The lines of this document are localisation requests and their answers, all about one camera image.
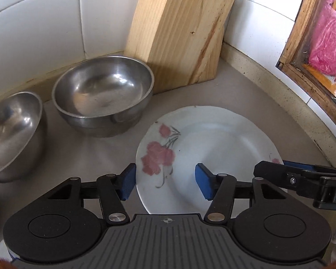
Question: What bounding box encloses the wooden cutting board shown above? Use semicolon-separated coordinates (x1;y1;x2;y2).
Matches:
124;0;235;93

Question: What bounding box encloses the pink plastic bag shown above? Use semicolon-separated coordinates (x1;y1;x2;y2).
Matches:
308;0;336;76

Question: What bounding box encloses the wooden window frame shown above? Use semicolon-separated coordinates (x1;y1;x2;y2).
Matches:
277;0;336;124

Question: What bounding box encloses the large steel bowl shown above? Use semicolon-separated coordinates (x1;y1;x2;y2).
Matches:
51;55;155;137

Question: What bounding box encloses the small steel bowl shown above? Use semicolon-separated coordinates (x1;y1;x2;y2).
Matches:
0;92;47;183

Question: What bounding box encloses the white floral plate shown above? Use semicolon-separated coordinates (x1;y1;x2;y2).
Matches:
136;106;283;215

